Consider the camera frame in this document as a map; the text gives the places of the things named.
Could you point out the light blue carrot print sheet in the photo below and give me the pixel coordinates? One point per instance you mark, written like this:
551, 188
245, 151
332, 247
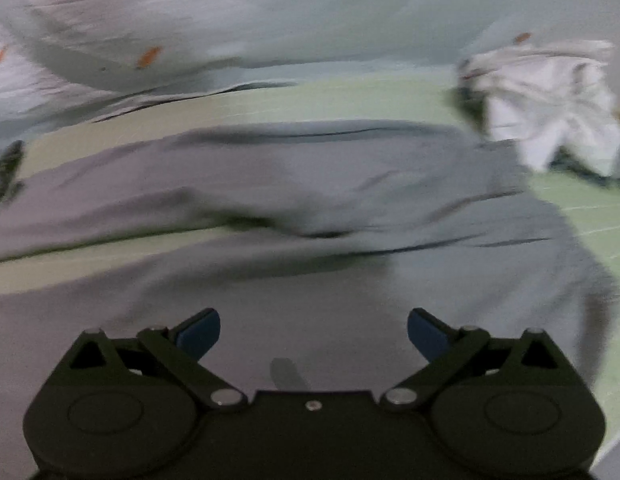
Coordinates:
290, 20

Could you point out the folded blue plaid garment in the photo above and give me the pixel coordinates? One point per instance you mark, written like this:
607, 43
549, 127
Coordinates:
7, 170

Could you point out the grey cotton garment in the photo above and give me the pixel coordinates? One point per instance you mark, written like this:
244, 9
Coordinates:
310, 185

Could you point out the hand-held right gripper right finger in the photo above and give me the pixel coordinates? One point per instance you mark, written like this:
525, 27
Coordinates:
429, 334

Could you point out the white garment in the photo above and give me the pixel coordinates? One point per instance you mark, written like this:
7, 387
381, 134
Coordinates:
550, 110

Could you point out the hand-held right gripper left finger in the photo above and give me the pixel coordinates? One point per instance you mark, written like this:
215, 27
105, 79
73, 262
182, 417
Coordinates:
200, 334

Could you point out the blue denim jeans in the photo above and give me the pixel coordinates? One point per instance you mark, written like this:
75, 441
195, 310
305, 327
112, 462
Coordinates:
582, 167

